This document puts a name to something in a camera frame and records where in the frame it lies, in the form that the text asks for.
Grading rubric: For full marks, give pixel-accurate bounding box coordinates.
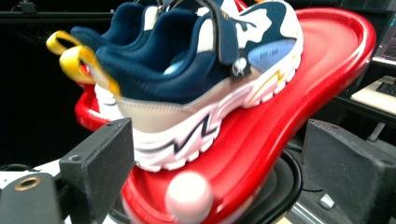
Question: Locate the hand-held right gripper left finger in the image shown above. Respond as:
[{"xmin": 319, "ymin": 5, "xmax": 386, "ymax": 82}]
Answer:
[{"xmin": 58, "ymin": 117, "xmax": 136, "ymax": 224}]

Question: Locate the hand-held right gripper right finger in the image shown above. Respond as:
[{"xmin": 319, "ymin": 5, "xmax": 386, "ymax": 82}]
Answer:
[{"xmin": 300, "ymin": 119, "xmax": 396, "ymax": 224}]

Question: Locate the navy and white child sneaker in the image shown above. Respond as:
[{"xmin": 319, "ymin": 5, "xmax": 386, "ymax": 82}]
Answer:
[
  {"xmin": 46, "ymin": 0, "xmax": 176, "ymax": 58},
  {"xmin": 59, "ymin": 0, "xmax": 304, "ymax": 174}
]

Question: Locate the red wavy-edged tray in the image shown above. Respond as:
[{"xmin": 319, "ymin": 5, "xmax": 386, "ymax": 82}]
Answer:
[{"xmin": 74, "ymin": 7, "xmax": 377, "ymax": 224}]

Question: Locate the small grey block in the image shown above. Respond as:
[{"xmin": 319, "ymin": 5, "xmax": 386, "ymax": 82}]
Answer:
[{"xmin": 318, "ymin": 193, "xmax": 336, "ymax": 210}]

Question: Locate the pale desk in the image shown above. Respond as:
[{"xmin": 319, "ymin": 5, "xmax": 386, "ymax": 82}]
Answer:
[{"xmin": 349, "ymin": 75, "xmax": 396, "ymax": 118}]

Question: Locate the black keyboard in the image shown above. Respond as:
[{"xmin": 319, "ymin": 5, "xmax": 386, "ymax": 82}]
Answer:
[{"xmin": 375, "ymin": 81, "xmax": 396, "ymax": 97}]

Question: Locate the computer monitor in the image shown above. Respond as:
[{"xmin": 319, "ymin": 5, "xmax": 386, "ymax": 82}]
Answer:
[{"xmin": 372, "ymin": 13, "xmax": 396, "ymax": 63}]

